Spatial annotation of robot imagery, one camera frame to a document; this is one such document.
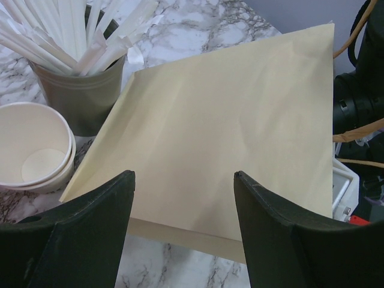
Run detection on brown paper bag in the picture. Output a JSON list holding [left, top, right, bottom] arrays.
[[61, 22, 334, 263]]

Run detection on grey straw holder cup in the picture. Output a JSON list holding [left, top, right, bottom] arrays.
[[28, 56, 126, 137]]

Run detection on white paper cup stack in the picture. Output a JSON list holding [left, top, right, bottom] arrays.
[[1, 102, 76, 194]]

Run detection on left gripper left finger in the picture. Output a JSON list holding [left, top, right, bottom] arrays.
[[1, 170, 135, 287]]

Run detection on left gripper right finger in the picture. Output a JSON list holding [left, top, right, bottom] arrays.
[[234, 171, 383, 287]]

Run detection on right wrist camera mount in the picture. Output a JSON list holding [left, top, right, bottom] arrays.
[[332, 158, 359, 223]]

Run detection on white paper straws bundle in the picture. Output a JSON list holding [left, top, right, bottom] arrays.
[[1, 1, 161, 76]]

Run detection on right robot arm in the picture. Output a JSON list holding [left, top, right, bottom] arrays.
[[234, 1, 383, 287]]

